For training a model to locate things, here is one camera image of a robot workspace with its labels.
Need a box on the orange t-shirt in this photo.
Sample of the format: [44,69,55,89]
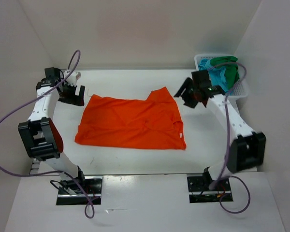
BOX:
[74,87,186,150]

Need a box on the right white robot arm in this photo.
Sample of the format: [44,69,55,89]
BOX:
[175,70,266,190]

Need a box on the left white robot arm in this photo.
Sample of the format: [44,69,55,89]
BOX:
[18,67,87,194]

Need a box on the light blue t-shirt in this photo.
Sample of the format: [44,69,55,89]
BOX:
[198,57,229,92]

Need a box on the green t-shirt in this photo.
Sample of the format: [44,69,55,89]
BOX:
[219,56,239,89]

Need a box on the white plastic basket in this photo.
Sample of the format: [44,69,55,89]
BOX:
[194,54,248,100]

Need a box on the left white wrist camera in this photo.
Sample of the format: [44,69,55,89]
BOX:
[64,70,81,86]

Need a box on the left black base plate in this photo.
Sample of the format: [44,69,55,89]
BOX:
[51,176,103,206]

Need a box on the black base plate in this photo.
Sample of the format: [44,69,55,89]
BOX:
[51,176,103,206]
[187,174,233,203]

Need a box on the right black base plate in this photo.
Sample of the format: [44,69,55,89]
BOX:
[187,174,233,203]

